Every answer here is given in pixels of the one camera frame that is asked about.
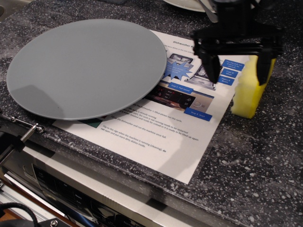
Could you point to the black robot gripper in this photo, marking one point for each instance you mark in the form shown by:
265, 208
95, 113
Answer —
236, 32

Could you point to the yellow sponge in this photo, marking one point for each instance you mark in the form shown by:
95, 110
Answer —
248, 92

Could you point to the grey round plate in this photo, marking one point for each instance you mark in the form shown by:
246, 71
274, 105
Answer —
86, 69

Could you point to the white plate at back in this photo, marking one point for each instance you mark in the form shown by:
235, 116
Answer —
192, 5

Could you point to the metal spoon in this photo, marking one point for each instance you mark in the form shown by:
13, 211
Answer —
207, 6

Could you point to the laminated dishwasher instruction sheet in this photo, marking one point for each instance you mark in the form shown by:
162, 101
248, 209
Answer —
169, 130

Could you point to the black metal clamp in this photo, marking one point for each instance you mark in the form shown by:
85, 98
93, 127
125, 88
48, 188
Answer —
13, 143

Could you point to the black bracket with screw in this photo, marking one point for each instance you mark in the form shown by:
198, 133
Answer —
53, 223

